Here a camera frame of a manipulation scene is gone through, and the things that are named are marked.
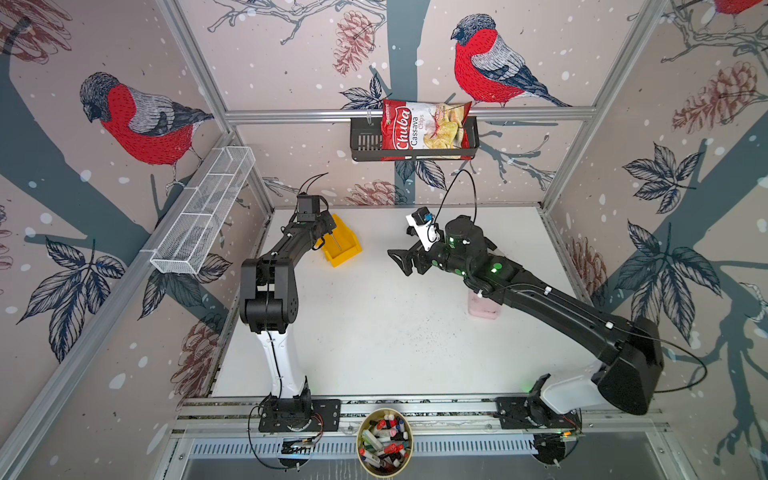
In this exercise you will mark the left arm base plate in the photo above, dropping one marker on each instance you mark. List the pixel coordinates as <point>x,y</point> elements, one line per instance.
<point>299,415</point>

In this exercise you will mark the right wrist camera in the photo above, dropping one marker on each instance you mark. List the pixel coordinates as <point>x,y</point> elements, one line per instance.
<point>422,224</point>

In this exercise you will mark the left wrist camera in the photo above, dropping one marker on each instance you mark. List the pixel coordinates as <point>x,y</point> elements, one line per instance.
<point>307,208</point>

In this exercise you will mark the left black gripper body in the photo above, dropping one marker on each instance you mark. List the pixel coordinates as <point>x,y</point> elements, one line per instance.
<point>324,222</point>

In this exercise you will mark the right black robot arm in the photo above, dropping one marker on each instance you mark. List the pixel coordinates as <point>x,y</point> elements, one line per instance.
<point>629,359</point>

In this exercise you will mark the black wall basket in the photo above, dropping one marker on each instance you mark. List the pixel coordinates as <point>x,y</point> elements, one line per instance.
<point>366,144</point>

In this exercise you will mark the red cassava chips bag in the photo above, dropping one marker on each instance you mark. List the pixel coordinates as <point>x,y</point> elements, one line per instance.
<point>410,126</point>

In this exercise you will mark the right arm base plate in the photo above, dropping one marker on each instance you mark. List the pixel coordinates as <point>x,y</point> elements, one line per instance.
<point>520,412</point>

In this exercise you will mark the round tub of markers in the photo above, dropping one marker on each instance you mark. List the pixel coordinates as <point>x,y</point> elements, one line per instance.
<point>384,443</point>

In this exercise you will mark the white wire mesh shelf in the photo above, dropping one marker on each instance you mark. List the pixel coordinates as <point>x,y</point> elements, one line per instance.
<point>192,234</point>

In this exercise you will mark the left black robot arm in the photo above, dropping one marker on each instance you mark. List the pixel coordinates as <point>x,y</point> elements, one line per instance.
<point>269,300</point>

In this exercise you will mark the yellow plastic bin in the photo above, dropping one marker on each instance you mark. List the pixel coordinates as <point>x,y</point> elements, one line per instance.
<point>341,244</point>

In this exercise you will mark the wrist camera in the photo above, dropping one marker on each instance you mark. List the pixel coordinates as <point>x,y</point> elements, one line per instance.
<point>422,224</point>
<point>307,208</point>

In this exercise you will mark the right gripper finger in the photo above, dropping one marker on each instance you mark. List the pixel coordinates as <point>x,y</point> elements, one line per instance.
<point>419,256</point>
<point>404,259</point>

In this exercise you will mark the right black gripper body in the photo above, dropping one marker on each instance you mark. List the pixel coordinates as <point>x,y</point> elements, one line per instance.
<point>440,259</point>

